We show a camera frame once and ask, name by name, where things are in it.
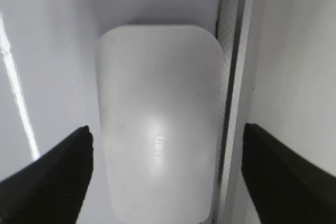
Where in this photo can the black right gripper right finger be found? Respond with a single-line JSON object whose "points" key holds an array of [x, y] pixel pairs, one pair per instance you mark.
{"points": [[284, 187]]}

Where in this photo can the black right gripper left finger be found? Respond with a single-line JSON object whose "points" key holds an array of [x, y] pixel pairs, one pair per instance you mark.
{"points": [[51, 189]]}

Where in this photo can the white rectangular board eraser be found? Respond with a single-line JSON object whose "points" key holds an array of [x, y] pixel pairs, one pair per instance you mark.
{"points": [[158, 90]]}

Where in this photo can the white board with grey frame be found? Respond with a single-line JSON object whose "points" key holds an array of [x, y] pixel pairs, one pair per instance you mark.
{"points": [[48, 85]]}

